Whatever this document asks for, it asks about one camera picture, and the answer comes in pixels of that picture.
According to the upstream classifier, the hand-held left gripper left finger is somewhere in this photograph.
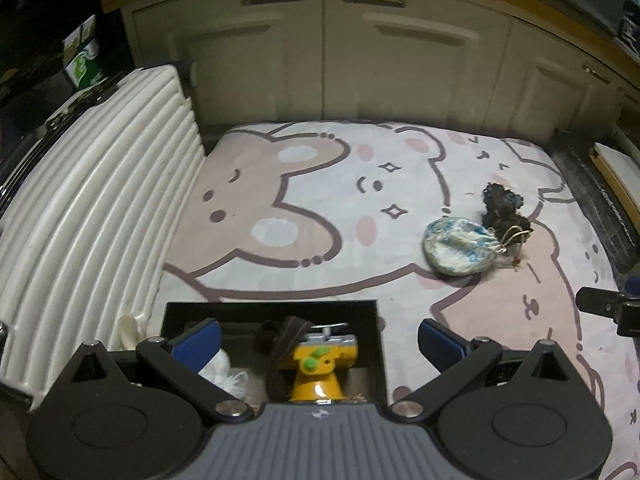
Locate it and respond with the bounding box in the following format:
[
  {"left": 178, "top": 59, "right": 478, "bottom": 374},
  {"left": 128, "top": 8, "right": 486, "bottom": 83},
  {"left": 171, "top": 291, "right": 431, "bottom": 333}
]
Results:
[{"left": 59, "top": 317, "right": 256, "bottom": 424}]

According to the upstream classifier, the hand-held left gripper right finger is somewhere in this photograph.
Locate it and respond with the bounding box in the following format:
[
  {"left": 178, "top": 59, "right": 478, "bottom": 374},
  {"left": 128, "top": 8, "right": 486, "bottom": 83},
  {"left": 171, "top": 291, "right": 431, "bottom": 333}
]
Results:
[{"left": 388, "top": 317, "right": 584, "bottom": 419}]

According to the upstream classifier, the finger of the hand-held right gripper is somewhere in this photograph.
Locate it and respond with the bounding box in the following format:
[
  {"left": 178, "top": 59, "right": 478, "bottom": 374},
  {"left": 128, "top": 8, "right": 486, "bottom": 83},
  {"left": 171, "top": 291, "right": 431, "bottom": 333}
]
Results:
[{"left": 574, "top": 275, "right": 640, "bottom": 339}]

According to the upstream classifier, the white plastic bag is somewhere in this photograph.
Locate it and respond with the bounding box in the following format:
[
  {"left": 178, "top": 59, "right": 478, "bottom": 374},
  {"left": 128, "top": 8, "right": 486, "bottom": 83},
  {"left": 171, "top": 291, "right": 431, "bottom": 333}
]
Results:
[{"left": 197, "top": 347, "right": 251, "bottom": 402}]

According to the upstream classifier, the black storage box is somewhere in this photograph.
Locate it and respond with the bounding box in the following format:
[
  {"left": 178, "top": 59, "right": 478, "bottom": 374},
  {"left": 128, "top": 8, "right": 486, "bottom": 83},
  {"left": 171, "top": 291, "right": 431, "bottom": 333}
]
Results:
[{"left": 159, "top": 299, "right": 391, "bottom": 409}]

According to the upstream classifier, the blue white drawstring pouch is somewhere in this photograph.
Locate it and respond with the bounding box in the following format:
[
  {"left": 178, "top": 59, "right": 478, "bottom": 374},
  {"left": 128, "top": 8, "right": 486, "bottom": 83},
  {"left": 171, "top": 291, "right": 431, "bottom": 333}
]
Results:
[{"left": 422, "top": 215, "right": 534, "bottom": 277}]

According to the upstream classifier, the yellow toy camera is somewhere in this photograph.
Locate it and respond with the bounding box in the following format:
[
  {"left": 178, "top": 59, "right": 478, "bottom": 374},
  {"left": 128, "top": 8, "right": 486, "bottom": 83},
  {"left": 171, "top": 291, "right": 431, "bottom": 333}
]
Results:
[{"left": 252, "top": 314, "right": 360, "bottom": 404}]

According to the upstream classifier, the dark hair tie bundle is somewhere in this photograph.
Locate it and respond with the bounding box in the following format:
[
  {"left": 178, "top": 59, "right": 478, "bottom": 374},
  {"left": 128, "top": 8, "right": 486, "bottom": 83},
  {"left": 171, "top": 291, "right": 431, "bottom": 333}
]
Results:
[{"left": 479, "top": 182, "right": 534, "bottom": 234}]

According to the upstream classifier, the cartoon bear printed blanket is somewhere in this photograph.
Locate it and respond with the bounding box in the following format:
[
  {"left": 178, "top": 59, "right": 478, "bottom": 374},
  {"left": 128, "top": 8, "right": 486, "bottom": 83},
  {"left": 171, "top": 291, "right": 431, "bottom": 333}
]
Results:
[{"left": 162, "top": 120, "right": 640, "bottom": 480}]

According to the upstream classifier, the cream cabinet door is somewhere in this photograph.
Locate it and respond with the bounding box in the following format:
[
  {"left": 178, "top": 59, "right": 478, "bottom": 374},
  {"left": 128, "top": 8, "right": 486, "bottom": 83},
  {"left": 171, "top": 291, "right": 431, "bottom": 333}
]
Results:
[
  {"left": 500, "top": 14, "right": 628, "bottom": 153},
  {"left": 324, "top": 0, "right": 517, "bottom": 137},
  {"left": 121, "top": 0, "right": 327, "bottom": 127}
]

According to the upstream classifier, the green white carton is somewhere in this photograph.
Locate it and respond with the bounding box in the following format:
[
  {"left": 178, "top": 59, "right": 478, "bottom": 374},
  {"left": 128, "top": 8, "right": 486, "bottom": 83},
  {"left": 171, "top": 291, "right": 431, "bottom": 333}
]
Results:
[{"left": 62, "top": 14, "right": 109, "bottom": 89}]

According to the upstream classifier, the white board with wooden frame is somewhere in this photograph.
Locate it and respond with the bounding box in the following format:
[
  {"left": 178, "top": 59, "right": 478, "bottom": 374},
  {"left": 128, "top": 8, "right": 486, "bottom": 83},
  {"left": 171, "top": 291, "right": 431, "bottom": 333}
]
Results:
[{"left": 589, "top": 142, "right": 640, "bottom": 222}]

